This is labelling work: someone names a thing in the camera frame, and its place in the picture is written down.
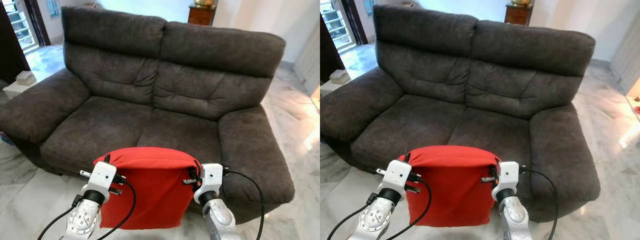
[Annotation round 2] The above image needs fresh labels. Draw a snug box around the beige tissue box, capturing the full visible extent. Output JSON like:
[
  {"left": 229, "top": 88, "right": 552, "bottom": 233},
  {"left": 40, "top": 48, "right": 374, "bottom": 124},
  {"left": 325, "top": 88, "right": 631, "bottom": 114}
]
[
  {"left": 15, "top": 70, "right": 37, "bottom": 86},
  {"left": 329, "top": 69, "right": 351, "bottom": 85}
]

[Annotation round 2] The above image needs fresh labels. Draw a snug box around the grey two-seat fabric sofa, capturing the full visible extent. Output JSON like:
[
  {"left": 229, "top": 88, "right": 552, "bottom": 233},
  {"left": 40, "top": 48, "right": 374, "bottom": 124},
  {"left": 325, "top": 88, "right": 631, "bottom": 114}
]
[
  {"left": 0, "top": 6, "right": 296, "bottom": 225},
  {"left": 320, "top": 4, "right": 601, "bottom": 224}
]

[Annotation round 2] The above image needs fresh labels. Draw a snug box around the brown wooden cabinet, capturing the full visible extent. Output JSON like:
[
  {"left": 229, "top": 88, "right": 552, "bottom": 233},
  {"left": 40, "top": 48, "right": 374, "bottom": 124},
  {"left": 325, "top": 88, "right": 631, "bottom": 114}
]
[
  {"left": 504, "top": 2, "right": 534, "bottom": 26},
  {"left": 188, "top": 4, "right": 217, "bottom": 26}
]

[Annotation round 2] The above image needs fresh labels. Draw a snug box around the window with metal grille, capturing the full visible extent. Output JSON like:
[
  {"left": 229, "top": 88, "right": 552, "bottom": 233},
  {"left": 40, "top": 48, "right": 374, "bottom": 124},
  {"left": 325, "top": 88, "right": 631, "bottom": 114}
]
[
  {"left": 320, "top": 0, "right": 357, "bottom": 53},
  {"left": 1, "top": 0, "right": 40, "bottom": 54}
]

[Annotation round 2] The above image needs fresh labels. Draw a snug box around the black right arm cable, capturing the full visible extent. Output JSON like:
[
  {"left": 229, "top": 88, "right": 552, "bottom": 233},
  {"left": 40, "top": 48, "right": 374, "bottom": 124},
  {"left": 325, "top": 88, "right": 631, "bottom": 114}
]
[
  {"left": 222, "top": 170, "right": 265, "bottom": 240},
  {"left": 519, "top": 168, "right": 559, "bottom": 240}
]

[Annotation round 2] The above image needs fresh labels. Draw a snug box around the red pillow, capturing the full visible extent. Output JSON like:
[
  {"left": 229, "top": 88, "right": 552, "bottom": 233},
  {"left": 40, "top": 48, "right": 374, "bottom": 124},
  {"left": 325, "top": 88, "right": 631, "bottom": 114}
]
[
  {"left": 93, "top": 146, "right": 202, "bottom": 231},
  {"left": 398, "top": 145, "right": 503, "bottom": 228}
]

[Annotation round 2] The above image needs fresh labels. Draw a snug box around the dark wooden door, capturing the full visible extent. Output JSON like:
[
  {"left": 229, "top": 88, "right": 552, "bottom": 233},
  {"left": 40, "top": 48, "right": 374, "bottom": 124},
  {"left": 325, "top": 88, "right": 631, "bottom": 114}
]
[
  {"left": 0, "top": 4, "right": 31, "bottom": 85},
  {"left": 320, "top": 14, "right": 347, "bottom": 86}
]

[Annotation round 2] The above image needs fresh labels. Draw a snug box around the white pleated curtain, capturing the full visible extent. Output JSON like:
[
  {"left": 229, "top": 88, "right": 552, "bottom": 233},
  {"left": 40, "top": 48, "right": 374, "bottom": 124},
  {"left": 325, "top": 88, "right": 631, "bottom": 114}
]
[
  {"left": 610, "top": 22, "right": 640, "bottom": 96},
  {"left": 294, "top": 22, "right": 321, "bottom": 96}
]

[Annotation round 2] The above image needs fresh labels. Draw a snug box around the white side table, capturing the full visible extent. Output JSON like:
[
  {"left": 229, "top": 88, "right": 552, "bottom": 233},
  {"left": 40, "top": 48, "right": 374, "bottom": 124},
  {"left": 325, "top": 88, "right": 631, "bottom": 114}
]
[
  {"left": 2, "top": 75, "right": 40, "bottom": 99},
  {"left": 320, "top": 77, "right": 352, "bottom": 97}
]

